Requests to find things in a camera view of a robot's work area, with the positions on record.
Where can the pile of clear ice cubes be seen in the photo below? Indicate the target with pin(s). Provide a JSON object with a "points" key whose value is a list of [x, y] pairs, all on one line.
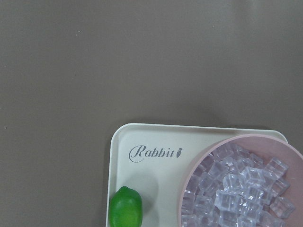
{"points": [[233, 187]]}

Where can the pink bowl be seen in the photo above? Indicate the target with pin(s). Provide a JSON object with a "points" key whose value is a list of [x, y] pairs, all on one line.
{"points": [[266, 147]]}

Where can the cream rabbit tray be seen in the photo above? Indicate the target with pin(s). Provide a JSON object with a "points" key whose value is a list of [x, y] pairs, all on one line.
{"points": [[154, 160]]}

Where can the green lime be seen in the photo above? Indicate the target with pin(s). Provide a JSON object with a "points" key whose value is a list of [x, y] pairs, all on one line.
{"points": [[125, 208]]}

